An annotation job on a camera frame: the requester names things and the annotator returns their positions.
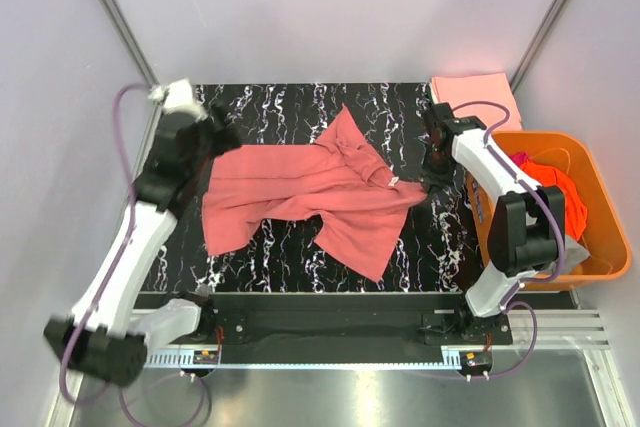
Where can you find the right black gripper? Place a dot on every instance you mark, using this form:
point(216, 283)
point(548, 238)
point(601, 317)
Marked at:
point(435, 167)

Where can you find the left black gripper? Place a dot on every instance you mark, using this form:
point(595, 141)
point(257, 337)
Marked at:
point(220, 130)

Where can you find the salmon red t shirt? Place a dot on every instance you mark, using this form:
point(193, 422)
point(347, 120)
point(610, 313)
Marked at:
point(339, 177)

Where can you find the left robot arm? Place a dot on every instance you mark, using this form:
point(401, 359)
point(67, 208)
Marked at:
point(98, 338)

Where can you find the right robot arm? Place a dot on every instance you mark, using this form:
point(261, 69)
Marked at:
point(527, 228)

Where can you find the magenta t shirt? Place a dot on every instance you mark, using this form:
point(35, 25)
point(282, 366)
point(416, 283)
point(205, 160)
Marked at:
point(520, 158)

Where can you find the folded light pink t shirt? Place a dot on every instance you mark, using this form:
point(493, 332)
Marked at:
point(480, 94)

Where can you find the grey t shirt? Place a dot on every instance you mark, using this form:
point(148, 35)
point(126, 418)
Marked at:
point(575, 254)

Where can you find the orange plastic basket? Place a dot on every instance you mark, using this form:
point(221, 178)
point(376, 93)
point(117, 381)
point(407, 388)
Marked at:
point(607, 217)

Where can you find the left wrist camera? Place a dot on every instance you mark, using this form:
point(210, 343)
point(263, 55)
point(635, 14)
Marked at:
point(178, 97)

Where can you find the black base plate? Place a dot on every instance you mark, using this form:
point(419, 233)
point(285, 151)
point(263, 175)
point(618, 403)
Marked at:
point(430, 318)

